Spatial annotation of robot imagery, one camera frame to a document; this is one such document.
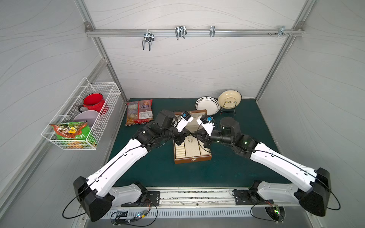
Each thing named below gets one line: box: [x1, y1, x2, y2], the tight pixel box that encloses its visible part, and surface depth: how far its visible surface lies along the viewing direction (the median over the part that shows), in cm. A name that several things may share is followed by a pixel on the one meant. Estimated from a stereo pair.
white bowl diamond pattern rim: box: [194, 96, 221, 116], surface depth 120 cm
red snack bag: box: [124, 99, 154, 127], surface depth 110 cm
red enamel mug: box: [77, 92, 109, 116], surface depth 67 cm
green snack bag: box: [48, 120, 91, 141], surface depth 55 cm
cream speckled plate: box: [217, 89, 242, 110], surface depth 104 cm
